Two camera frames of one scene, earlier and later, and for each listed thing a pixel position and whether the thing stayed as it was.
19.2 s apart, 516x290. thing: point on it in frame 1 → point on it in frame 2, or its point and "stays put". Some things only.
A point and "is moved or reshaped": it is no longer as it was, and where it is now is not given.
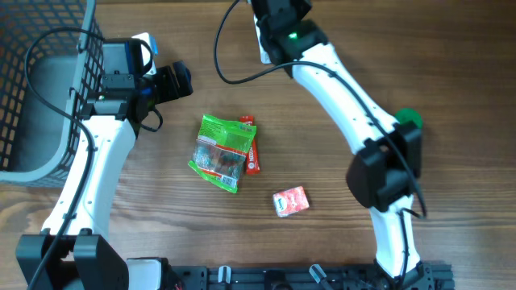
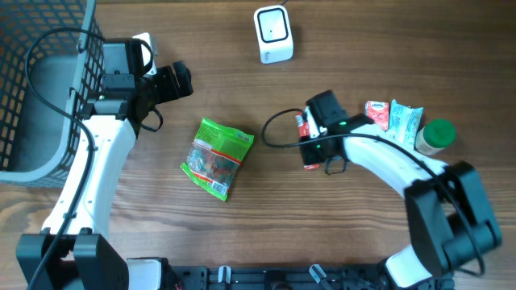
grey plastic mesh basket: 68,68 stays put
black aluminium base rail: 422,277 stays put
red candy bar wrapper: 244,131 → 305,132
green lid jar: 406,114 → 434,136
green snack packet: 220,150 is moved or reshaped
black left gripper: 173,81 stays put
